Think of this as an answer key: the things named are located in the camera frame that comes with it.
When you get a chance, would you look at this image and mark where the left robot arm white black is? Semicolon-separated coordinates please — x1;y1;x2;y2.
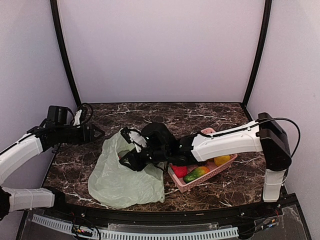
0;103;105;219

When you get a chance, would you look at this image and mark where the black rear left frame post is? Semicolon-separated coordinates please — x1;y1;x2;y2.
49;0;82;107

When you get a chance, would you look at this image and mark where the yellow pear fruit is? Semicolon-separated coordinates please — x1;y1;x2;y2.
213;155;231;167

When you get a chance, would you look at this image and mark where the red apple fruit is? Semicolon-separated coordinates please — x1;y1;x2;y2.
170;165;188;179

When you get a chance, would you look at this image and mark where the black front curved rail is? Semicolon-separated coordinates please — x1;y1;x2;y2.
39;193;299;227

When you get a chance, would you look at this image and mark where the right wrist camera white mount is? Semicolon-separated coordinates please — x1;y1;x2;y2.
120;127;147;153

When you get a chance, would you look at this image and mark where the light green plastic bag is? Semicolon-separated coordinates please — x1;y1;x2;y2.
87;132;165;209

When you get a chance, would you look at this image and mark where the black rear right frame post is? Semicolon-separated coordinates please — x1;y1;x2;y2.
241;0;273;109

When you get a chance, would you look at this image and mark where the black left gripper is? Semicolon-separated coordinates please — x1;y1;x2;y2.
56;123;106;146

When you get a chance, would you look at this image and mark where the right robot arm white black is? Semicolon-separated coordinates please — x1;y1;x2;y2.
119;112;292;217

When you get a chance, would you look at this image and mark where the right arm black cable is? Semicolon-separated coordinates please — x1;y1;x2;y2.
257;117;301;158

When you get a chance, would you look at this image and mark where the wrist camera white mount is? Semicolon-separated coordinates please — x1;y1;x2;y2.
120;127;147;153
72;109;83;128

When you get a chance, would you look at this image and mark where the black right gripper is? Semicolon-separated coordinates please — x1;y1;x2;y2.
119;143;169;171

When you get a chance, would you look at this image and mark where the pink perforated plastic basket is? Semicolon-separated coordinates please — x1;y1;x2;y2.
167;127;239;194

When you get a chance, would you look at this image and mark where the clear acrylic front panel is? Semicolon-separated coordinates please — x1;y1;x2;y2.
18;206;308;240

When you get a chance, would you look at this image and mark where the black frame post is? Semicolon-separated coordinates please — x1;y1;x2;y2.
241;0;273;109
49;0;82;107

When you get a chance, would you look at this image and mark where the white slotted cable duct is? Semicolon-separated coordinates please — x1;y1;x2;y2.
31;214;239;240

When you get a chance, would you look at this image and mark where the green orange mango fruit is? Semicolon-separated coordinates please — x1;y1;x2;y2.
183;166;211;184

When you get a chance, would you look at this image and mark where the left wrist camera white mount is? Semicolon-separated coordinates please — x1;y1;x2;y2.
72;109;83;128

